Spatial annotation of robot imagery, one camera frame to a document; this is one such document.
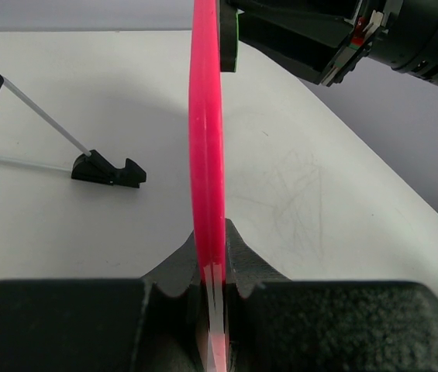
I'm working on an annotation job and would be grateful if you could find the pink framed whiteboard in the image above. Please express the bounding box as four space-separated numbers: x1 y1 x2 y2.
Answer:
188 1 227 371

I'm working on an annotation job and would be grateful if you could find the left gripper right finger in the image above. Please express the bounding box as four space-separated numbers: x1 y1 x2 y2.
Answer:
226 221 438 371

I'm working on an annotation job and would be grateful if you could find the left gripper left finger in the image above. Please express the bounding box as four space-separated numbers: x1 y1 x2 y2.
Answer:
0 238 206 371

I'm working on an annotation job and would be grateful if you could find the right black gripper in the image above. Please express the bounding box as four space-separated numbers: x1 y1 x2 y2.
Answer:
224 1 438 86

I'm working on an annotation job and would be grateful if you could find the green whiteboard eraser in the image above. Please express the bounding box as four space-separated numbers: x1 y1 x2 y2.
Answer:
219 1 239 73

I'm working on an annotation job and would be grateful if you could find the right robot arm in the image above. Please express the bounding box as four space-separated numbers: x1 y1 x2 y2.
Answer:
217 0 438 87

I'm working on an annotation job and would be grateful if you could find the wire whiteboard stand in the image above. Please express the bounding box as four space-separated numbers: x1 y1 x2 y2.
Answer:
0 74 147 188

